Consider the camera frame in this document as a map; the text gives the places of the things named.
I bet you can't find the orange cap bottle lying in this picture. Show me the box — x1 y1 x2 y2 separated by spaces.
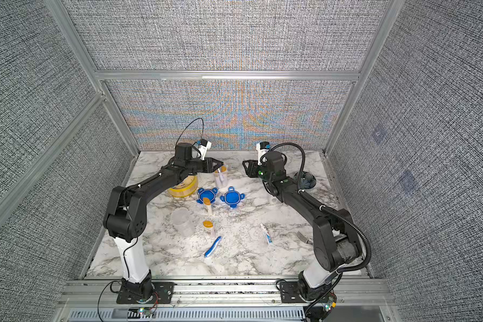
203 197 213 217

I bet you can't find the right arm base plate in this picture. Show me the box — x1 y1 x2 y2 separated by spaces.
276 280 336 304

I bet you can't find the green handled fork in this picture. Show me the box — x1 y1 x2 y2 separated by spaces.
296 232 313 245

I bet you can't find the blue lid middle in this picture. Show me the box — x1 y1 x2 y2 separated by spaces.
220 186 245 209

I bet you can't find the blue toothbrush left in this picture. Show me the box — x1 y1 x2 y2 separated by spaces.
204 236 223 258

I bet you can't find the orange cap bottle front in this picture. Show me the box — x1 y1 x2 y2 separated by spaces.
203 220 216 238

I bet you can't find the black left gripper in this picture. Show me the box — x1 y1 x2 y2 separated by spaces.
185 158 224 175

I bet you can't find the blue lid left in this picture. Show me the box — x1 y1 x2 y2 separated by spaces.
197 188 218 205

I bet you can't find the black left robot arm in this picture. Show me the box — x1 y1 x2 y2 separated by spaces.
103 139 224 304

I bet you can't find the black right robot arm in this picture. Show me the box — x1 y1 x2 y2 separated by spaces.
242 142 372 303

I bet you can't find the grey bowl with stones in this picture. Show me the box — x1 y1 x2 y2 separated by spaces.
294 171 317 190

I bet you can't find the yellow steamer basket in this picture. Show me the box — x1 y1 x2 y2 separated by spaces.
167 175 199 198

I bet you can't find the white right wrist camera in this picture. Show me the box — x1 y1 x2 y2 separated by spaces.
256 141 271 166

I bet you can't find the toothpaste tube vertical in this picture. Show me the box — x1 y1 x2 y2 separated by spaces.
260 224 273 245

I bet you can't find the blue lid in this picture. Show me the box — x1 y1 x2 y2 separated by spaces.
197 188 218 205
220 186 245 209

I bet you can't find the aluminium front rail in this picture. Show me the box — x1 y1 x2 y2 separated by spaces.
56 276 396 309

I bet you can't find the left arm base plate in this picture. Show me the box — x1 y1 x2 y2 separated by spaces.
116 280 175 305

